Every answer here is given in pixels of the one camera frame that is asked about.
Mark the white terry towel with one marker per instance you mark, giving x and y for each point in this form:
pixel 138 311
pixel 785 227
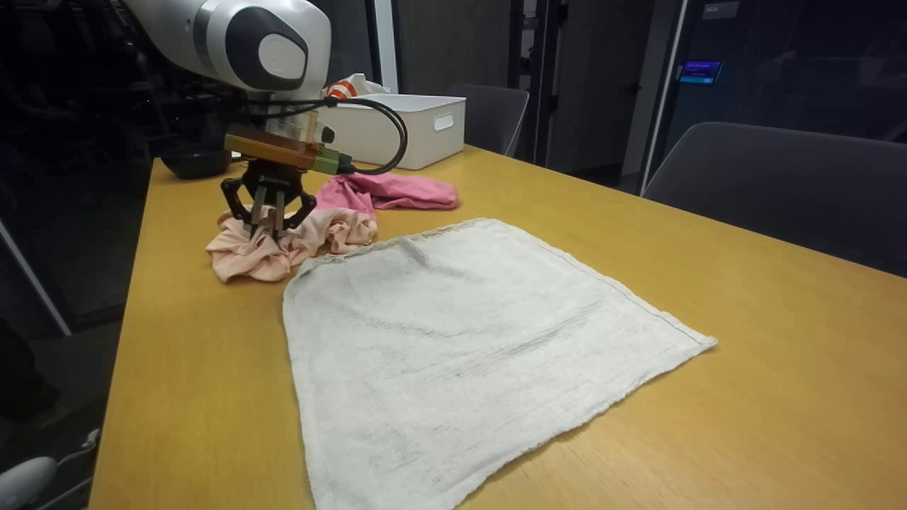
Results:
pixel 455 342

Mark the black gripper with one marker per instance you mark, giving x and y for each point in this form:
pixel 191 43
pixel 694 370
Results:
pixel 269 176

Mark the red white striped bag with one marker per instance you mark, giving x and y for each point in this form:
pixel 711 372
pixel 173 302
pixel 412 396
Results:
pixel 351 86

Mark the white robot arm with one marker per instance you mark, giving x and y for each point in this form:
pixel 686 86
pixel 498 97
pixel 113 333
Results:
pixel 235 43

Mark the peach shirt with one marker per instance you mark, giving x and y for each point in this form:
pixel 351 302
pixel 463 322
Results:
pixel 326 234

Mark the wide grey office chair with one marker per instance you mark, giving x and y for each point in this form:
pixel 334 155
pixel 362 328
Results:
pixel 783 180

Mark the pink shirt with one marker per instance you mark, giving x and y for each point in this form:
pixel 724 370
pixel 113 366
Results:
pixel 405 192

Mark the white rounded object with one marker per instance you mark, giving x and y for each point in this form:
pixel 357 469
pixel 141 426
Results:
pixel 22 484

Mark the narrow grey office chair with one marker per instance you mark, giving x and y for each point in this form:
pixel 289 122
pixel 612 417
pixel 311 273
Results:
pixel 497 114

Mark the blue lit screen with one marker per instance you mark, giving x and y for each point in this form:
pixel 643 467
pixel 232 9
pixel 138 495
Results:
pixel 701 74

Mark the white plastic storage bin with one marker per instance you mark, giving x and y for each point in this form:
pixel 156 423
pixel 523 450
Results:
pixel 433 122

